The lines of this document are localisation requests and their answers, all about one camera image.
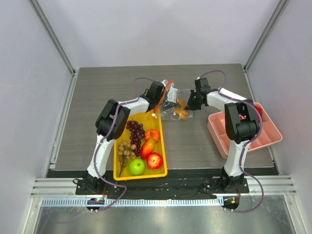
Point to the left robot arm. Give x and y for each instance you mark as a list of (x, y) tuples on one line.
[(110, 125)]

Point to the tan fake longan bunch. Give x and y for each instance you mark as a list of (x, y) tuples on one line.
[(126, 152)]

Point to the red fake chili pepper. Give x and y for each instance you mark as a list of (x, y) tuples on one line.
[(147, 148)]

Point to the green fake apple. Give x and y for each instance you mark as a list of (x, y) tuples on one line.
[(136, 167)]

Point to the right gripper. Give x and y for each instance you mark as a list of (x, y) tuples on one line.
[(190, 105)]

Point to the white slotted cable duct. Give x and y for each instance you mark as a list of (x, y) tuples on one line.
[(95, 202)]

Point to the clear zip top bag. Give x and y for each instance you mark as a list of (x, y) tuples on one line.
[(165, 107)]

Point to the pink divided organizer box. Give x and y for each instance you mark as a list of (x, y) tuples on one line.
[(269, 135)]

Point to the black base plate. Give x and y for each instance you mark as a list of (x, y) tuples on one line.
[(177, 185)]

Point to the red fake fruit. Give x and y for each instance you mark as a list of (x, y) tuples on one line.
[(154, 160)]

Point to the orange fake pumpkin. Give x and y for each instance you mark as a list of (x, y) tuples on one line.
[(152, 134)]

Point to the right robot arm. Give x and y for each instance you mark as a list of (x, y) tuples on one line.
[(241, 126)]

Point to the red object in organizer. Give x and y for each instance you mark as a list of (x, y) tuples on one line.
[(258, 111)]

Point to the purple fake grapes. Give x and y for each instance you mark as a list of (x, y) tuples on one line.
[(137, 134)]

